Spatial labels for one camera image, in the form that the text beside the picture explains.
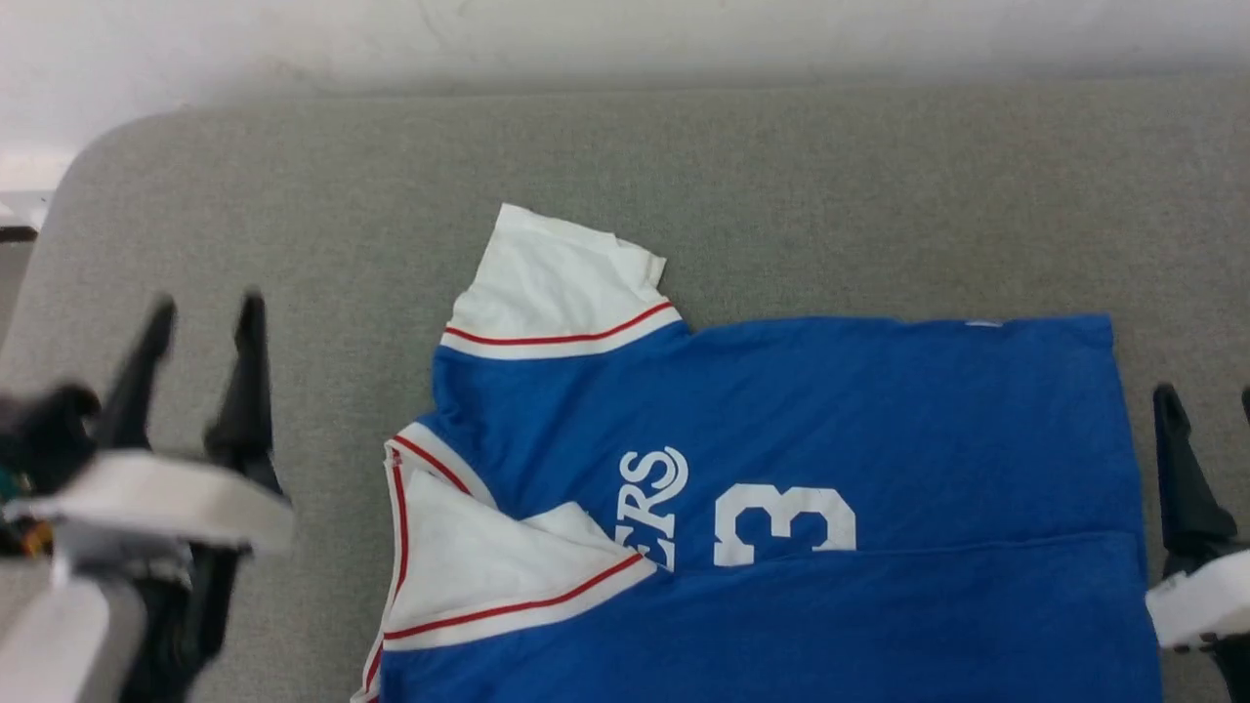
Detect blue jersey with white sleeves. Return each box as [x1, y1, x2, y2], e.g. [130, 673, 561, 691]
[352, 202, 1163, 703]

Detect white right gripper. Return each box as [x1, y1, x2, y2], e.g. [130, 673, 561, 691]
[1145, 384, 1250, 650]

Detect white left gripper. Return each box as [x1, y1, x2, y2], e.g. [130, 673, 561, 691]
[0, 291, 294, 587]

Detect grey fabric sofa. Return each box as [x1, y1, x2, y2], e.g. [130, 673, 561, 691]
[0, 78, 1250, 703]

